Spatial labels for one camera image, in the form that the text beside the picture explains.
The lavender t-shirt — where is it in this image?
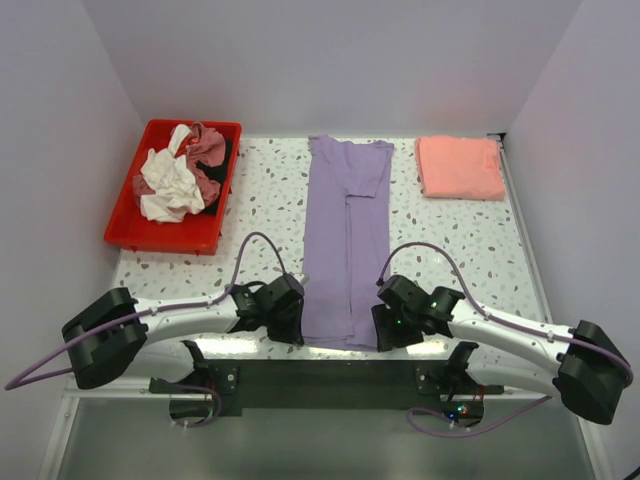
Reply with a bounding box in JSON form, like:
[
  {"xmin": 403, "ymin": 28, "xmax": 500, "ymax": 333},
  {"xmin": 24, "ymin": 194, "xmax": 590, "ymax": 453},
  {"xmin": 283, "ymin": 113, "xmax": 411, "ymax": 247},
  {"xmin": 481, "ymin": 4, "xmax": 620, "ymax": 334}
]
[{"xmin": 301, "ymin": 135, "xmax": 394, "ymax": 351}]

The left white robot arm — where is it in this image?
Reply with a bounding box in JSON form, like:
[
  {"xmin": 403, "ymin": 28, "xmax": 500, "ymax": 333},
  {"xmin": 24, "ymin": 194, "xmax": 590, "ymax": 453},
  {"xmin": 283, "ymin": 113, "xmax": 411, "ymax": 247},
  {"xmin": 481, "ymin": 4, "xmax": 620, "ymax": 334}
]
[{"xmin": 62, "ymin": 273, "xmax": 308, "ymax": 390}]

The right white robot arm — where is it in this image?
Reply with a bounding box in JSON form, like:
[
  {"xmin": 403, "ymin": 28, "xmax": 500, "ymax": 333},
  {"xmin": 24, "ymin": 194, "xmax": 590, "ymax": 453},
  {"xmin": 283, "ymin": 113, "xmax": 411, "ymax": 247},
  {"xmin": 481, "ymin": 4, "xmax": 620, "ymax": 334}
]
[{"xmin": 372, "ymin": 275, "xmax": 631, "ymax": 425}]

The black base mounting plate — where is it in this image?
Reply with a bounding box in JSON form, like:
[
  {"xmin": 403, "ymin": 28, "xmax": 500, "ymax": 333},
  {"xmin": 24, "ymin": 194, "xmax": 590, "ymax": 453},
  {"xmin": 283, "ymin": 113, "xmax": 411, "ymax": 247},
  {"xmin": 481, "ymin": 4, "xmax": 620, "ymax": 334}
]
[{"xmin": 149, "ymin": 360, "xmax": 504, "ymax": 418}]

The red plastic bin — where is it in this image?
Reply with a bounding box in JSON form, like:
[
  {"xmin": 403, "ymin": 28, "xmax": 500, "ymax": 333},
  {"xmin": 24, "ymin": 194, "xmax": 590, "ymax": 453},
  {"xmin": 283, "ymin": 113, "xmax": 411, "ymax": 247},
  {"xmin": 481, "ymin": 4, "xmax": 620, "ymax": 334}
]
[{"xmin": 104, "ymin": 119, "xmax": 242, "ymax": 255}]

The black garment in bin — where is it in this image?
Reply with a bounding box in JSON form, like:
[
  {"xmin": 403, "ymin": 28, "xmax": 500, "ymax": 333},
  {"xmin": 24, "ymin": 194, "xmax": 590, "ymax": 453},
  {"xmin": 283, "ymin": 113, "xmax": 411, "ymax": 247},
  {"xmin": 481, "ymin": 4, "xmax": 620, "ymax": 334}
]
[{"xmin": 196, "ymin": 140, "xmax": 234, "ymax": 216}]

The white t-shirt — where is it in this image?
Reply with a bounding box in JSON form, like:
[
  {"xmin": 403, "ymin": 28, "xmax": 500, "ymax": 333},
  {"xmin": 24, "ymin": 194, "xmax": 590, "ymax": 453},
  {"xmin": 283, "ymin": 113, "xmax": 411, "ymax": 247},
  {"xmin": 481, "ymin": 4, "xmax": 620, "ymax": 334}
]
[{"xmin": 139, "ymin": 124, "xmax": 205, "ymax": 223}]

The folded salmon t-shirt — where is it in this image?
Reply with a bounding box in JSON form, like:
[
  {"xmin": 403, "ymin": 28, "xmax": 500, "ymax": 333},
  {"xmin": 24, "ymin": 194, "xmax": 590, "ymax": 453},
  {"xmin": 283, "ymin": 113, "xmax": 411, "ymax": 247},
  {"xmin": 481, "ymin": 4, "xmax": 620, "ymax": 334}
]
[{"xmin": 415, "ymin": 135, "xmax": 506, "ymax": 201}]

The dusty pink t-shirt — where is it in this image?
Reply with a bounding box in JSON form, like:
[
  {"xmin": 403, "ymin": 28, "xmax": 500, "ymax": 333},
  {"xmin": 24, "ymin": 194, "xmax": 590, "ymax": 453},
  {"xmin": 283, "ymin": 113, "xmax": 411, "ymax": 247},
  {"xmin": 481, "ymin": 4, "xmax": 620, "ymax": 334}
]
[{"xmin": 132, "ymin": 122, "xmax": 225, "ymax": 207}]

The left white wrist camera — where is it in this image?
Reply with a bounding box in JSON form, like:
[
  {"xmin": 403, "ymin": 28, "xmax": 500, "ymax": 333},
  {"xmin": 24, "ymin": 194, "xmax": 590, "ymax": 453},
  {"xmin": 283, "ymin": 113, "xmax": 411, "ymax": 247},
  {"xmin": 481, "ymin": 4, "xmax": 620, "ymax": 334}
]
[{"xmin": 287, "ymin": 273, "xmax": 309, "ymax": 295}]

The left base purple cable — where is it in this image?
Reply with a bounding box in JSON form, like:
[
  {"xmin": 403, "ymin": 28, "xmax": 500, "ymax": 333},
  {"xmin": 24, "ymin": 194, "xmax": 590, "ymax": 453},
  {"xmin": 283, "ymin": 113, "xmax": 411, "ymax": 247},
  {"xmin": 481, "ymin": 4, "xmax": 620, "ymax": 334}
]
[{"xmin": 172, "ymin": 377, "xmax": 226, "ymax": 431}]

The right aluminium rail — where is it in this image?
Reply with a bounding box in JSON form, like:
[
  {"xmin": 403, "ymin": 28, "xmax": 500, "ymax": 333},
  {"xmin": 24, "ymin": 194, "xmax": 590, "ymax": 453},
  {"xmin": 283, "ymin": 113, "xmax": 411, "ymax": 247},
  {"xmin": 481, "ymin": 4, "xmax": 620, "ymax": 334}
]
[{"xmin": 486, "ymin": 132, "xmax": 554, "ymax": 324}]

